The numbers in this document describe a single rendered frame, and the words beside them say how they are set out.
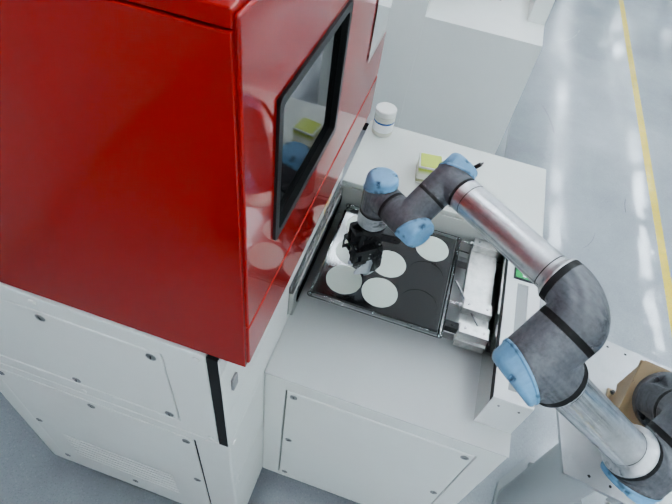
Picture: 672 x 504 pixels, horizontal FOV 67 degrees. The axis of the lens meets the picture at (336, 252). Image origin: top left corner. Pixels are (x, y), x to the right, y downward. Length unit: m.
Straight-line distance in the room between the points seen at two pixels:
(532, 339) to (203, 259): 0.58
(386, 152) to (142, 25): 1.30
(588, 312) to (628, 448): 0.34
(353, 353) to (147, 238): 0.80
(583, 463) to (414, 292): 0.58
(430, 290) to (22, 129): 1.06
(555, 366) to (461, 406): 0.46
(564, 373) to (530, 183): 0.93
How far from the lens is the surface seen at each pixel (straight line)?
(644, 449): 1.24
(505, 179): 1.77
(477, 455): 1.40
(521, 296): 1.45
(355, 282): 1.40
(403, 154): 1.73
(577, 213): 3.41
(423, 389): 1.37
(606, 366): 1.63
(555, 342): 0.95
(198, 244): 0.66
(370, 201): 1.16
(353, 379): 1.34
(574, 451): 1.45
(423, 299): 1.42
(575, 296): 0.97
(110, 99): 0.57
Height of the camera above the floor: 2.00
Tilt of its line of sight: 49 degrees down
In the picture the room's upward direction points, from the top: 10 degrees clockwise
